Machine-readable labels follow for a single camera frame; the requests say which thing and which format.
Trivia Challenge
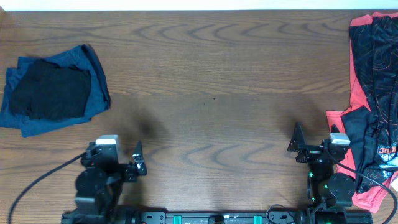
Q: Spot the red orange garment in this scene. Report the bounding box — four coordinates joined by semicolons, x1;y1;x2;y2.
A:
326;12;397;213

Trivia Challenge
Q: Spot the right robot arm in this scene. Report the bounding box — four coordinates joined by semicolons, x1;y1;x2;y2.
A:
287;123;355;209

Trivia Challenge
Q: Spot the folded dark blue garment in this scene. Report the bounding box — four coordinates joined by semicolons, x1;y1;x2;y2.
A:
1;45;111;138

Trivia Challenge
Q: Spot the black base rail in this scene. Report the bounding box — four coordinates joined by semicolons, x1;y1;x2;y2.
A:
60;210;373;224

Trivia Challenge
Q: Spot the black t-shirt with white logo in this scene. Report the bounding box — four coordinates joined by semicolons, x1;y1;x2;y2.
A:
9;60;91;121

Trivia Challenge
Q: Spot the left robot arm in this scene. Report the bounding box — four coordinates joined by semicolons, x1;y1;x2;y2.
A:
61;142;147;224

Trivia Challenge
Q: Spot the black garment with orange lines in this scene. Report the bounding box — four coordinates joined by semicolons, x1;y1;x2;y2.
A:
342;16;397;194

